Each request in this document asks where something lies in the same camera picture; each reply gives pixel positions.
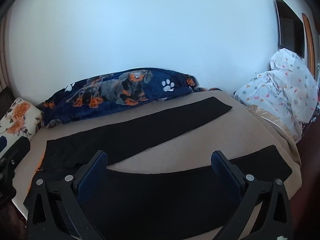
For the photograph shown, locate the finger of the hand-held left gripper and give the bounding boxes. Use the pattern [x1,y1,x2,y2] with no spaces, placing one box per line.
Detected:
[0,135,31,173]

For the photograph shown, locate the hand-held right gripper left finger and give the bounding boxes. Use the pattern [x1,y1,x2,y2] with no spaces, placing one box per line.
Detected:
[24,150,108,240]

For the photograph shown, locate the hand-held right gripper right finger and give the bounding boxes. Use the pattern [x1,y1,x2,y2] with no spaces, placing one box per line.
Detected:
[211,150,293,240]

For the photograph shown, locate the black pants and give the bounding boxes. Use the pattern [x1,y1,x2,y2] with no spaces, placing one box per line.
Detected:
[37,96,293,239]

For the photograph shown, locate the floral orange white pillow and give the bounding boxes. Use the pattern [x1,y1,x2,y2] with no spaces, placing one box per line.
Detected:
[0,97,44,153]

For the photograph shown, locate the dark headboard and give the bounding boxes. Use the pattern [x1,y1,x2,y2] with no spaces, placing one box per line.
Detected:
[0,86,17,120]

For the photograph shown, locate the beige satin quilt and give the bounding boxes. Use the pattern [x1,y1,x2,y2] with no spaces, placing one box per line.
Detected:
[246,104,302,143]

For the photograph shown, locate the white patterned duvet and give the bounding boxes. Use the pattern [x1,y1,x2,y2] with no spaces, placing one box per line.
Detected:
[234,49,319,143]

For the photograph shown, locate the blue dog print blanket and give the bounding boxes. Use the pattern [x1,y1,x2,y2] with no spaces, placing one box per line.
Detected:
[41,67,222,128]

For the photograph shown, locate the wooden plank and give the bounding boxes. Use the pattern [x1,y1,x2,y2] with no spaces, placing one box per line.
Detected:
[302,13,315,77]

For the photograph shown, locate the dark wall television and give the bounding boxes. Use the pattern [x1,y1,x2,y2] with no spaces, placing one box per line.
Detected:
[272,0,305,59]

